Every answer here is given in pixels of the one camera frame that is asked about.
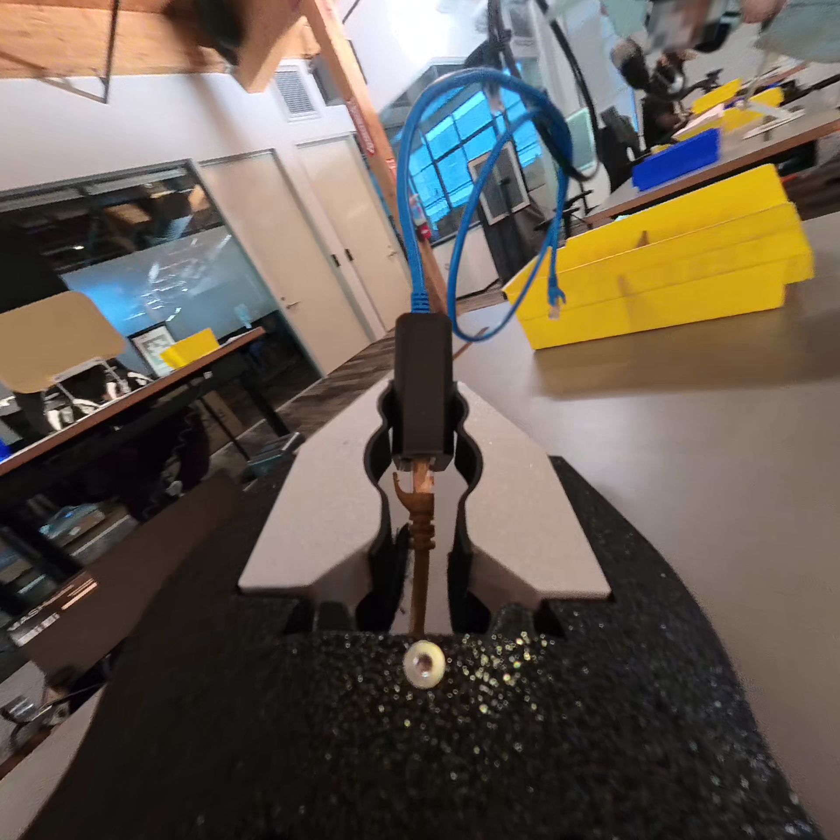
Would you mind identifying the blue plastic bin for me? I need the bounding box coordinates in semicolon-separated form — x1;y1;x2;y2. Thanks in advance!
631;128;722;192

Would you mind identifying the small yellow plastic bin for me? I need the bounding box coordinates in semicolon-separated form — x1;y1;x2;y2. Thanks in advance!
159;328;219;370

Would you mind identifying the large yellow plastic bin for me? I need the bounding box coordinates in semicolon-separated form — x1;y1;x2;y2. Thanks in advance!
502;164;815;350

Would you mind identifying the framed printed tag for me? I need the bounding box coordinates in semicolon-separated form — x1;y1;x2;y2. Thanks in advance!
128;326;179;379

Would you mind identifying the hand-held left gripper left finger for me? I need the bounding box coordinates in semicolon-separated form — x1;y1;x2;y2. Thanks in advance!
238;379;411;627

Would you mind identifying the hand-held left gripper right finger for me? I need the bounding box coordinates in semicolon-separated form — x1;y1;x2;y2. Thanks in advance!
446;381;614;634

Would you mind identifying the tan chair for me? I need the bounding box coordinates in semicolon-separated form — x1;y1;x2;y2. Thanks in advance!
0;290;127;411

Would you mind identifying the black framed board stand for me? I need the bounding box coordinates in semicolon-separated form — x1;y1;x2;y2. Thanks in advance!
468;140;531;225

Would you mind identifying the wooden post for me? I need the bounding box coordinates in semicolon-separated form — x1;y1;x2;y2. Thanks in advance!
303;0;448;317

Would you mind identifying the glass office window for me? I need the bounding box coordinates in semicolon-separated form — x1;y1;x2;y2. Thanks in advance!
0;159;326;434

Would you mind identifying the yellow ethernet cable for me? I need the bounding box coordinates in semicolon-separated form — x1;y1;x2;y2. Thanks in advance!
392;459;439;636

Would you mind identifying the wooden ceiling beam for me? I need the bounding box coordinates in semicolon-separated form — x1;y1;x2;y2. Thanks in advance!
0;0;322;94

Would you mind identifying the long work table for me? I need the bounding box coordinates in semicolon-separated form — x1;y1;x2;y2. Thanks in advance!
583;98;840;225

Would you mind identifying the black office chair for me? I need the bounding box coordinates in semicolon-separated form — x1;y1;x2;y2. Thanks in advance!
596;107;643;193

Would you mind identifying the wall air vent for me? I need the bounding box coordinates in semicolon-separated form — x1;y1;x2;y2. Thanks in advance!
271;62;324;123

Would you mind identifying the blue ethernet cable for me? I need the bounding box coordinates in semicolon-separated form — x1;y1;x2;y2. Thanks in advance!
395;66;571;344

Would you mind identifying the white door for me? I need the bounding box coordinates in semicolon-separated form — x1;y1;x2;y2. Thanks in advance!
199;150;370;376
295;134;413;332

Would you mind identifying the wooden top side table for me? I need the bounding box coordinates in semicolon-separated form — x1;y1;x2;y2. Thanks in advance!
0;327;291;595

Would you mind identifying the black hanging cable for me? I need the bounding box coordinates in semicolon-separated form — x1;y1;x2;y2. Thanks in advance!
550;13;602;182

